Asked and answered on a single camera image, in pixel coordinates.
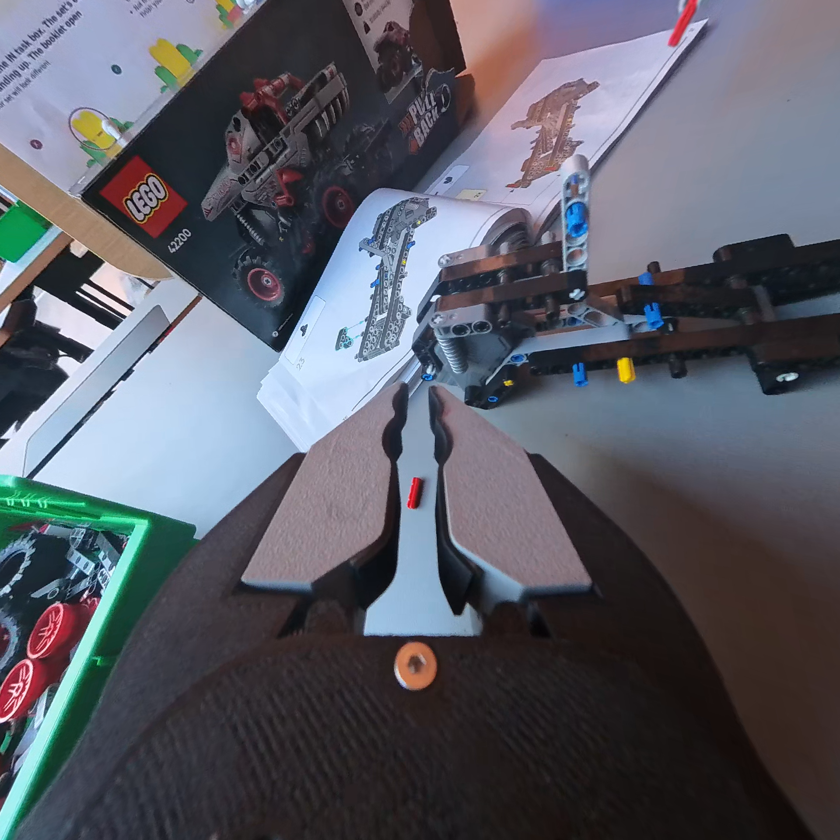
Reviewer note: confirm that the silver laptop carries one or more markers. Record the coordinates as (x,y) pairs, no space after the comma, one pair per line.
(98,387)

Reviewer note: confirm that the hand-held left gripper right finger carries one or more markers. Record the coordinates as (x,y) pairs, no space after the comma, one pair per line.
(512,512)

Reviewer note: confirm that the black lego chassis assembly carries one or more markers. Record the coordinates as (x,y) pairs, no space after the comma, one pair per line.
(525,315)

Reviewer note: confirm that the lego instruction booklet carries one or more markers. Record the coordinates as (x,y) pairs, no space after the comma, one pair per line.
(315,367)

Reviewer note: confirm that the pile of lego pieces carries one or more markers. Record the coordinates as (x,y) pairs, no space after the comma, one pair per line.
(52,630)

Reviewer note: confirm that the black lego set box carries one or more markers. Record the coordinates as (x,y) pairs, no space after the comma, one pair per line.
(197,216)

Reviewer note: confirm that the brown cardboard panel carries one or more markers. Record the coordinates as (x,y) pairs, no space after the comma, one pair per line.
(98,243)

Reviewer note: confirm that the green plastic bin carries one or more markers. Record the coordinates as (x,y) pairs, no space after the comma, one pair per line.
(79,505)
(23,233)

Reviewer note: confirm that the red lego pin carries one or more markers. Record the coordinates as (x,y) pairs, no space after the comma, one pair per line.
(682,26)
(415,493)

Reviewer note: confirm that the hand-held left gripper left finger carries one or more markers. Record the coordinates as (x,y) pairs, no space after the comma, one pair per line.
(328,512)

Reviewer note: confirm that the black office chair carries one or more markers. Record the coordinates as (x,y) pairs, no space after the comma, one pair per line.
(39,354)

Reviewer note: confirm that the white printed instruction sheet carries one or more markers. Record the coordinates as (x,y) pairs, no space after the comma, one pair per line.
(65,79)

